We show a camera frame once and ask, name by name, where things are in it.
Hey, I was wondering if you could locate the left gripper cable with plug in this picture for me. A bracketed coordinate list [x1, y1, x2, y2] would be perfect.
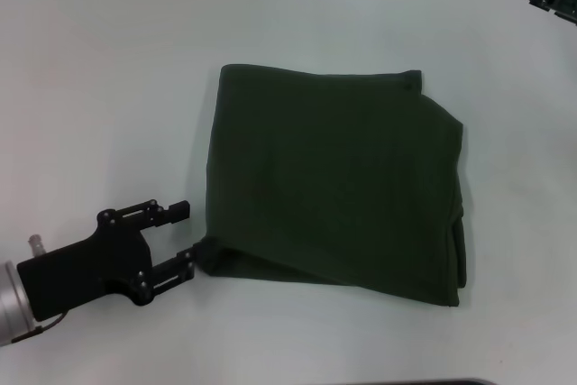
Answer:
[8, 234, 71, 344]

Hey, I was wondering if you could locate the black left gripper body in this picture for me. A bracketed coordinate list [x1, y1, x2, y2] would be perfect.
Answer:
[16, 207, 157, 319]

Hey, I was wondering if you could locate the dark green printed t-shirt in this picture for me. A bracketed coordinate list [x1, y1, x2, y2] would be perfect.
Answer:
[197, 63, 468, 308]

